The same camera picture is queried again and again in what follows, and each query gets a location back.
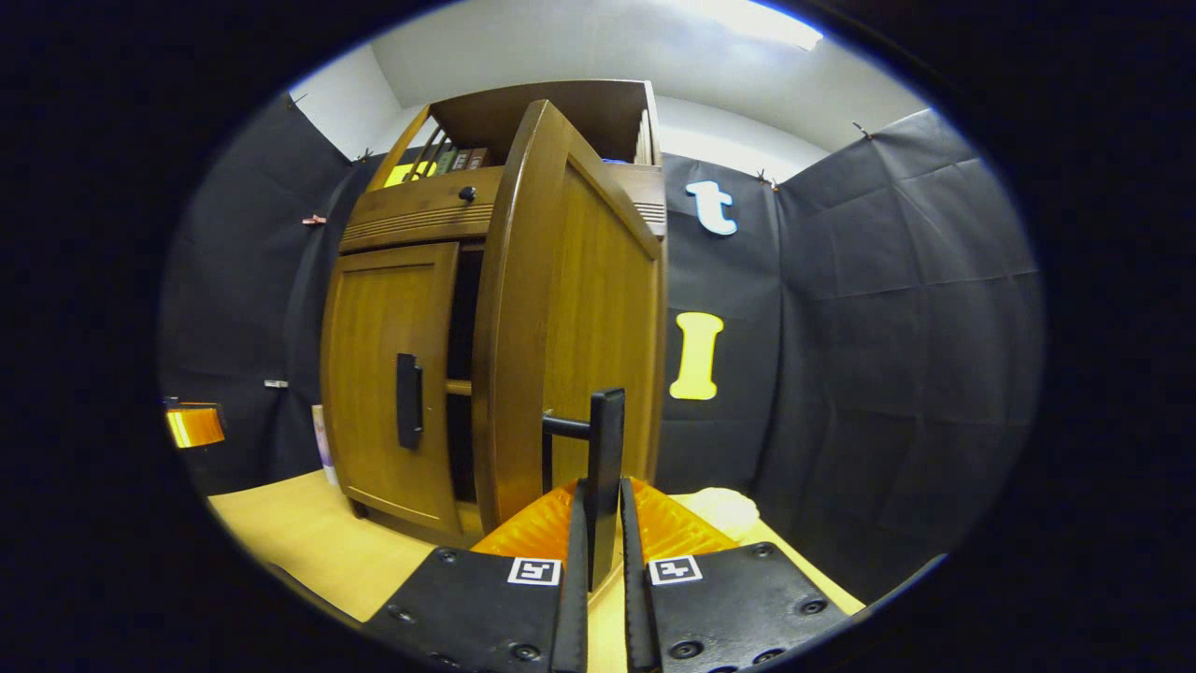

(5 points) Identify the pale yellow soft object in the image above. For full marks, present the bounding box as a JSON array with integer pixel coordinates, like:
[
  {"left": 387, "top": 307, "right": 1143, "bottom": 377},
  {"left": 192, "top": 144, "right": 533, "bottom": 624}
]
[{"left": 673, "top": 487, "right": 761, "bottom": 540}]

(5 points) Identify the wooden cabinet drawer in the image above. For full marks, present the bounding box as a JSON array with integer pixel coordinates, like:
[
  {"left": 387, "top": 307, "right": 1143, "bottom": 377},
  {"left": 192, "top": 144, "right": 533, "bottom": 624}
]
[{"left": 338, "top": 164, "right": 667, "bottom": 254}]

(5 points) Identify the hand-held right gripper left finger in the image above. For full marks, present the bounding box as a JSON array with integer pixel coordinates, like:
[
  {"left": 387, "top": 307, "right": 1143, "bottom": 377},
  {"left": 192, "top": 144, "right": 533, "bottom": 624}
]
[{"left": 363, "top": 477, "right": 591, "bottom": 673}]

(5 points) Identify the ceiling light panel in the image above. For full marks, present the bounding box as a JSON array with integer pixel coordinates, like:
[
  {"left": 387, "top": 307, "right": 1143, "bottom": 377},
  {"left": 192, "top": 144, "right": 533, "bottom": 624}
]
[{"left": 687, "top": 0, "right": 825, "bottom": 51}]

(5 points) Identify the black backdrop cloth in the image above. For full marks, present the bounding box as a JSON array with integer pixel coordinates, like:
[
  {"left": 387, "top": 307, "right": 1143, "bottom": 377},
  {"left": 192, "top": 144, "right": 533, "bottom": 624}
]
[{"left": 159, "top": 92, "right": 1045, "bottom": 604}]

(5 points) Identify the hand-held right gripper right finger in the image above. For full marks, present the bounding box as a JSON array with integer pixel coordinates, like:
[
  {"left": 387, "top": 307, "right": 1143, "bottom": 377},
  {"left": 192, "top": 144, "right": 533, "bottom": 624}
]
[{"left": 618, "top": 476, "right": 867, "bottom": 673}]

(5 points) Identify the wooden double-door shoe cabinet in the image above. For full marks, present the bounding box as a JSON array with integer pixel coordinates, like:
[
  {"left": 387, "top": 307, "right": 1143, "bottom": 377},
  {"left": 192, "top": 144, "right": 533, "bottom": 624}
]
[{"left": 320, "top": 79, "right": 669, "bottom": 552}]

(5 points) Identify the wooden shoe cabinet door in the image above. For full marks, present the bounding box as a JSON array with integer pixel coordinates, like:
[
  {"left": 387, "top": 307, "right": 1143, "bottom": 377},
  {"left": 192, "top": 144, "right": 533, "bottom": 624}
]
[
  {"left": 470, "top": 100, "right": 667, "bottom": 594},
  {"left": 320, "top": 241, "right": 461, "bottom": 537}
]

